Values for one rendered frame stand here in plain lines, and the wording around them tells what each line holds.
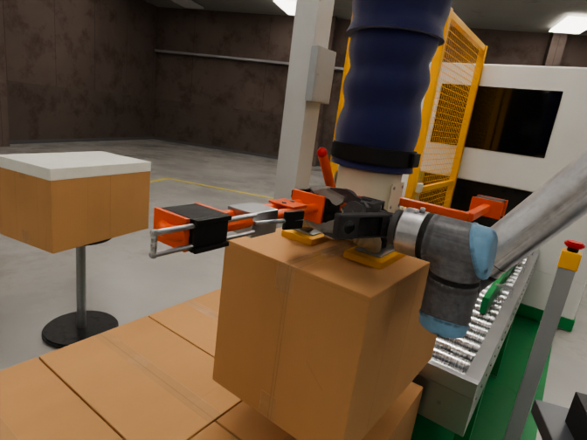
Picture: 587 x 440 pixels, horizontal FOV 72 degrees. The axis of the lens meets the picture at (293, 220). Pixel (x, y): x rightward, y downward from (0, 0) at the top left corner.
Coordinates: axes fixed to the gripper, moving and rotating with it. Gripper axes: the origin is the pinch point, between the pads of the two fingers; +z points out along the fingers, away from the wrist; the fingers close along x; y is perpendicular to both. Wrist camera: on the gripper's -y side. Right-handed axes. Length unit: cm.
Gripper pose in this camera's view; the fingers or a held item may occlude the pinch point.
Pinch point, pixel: (310, 205)
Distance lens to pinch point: 87.3
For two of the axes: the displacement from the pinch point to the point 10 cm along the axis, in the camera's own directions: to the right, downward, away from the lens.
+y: 5.8, -1.4, 8.0
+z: -8.0, -2.5, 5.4
